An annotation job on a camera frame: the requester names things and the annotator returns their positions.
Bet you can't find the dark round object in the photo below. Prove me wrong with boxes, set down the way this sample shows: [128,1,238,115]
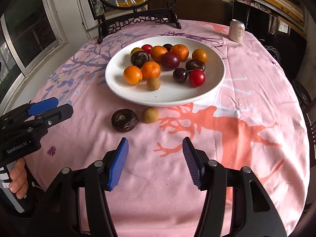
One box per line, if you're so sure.
[292,79,312,106]

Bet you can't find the white drink can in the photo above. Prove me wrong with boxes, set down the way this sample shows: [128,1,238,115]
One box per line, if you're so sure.
[228,19,245,43]

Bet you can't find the dark purple plum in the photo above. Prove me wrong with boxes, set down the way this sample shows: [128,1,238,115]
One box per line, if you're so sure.
[172,68,188,83]

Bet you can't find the red plum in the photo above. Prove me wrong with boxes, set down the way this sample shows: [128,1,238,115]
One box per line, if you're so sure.
[161,52,180,70]

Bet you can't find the smooth orange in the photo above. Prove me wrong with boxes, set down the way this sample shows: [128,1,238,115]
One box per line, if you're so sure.
[123,65,143,85]

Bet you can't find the small yellow-orange citrus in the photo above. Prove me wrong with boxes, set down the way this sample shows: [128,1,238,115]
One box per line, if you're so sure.
[192,49,208,64]

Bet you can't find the tan longan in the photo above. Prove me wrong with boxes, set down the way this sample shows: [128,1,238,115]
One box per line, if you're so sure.
[142,107,159,123]
[146,77,161,91]

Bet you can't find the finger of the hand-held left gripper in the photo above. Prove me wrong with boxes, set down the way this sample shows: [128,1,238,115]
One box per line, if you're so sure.
[27,104,74,135]
[5,97,59,122]

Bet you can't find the person's left hand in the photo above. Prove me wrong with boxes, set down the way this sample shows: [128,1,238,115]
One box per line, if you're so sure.
[9,158,28,199]

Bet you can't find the white oval plate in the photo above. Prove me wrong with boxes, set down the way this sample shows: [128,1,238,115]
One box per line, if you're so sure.
[105,36,226,107]

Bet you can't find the large dark water chestnut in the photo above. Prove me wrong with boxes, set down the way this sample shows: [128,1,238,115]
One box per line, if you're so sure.
[130,50,150,68]

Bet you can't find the brown wooden cabinet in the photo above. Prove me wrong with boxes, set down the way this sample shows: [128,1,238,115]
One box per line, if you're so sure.
[148,0,234,26]

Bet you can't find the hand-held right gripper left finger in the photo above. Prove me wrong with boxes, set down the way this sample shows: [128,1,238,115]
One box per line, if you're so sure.
[37,137,129,237]

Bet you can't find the dark chair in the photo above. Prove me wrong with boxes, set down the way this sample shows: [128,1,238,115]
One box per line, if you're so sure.
[233,0,253,29]

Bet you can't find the white framed window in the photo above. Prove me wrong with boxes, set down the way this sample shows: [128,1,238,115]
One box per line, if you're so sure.
[0,0,69,109]

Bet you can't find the orange mandarin with stem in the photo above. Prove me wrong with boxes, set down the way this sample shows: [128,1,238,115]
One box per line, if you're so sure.
[141,61,161,80]

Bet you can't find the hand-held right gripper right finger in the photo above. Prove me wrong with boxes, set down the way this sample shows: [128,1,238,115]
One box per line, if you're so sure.
[183,136,288,237]

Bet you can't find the pink printed tablecloth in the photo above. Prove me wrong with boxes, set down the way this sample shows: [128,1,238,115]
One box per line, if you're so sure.
[23,19,310,237]

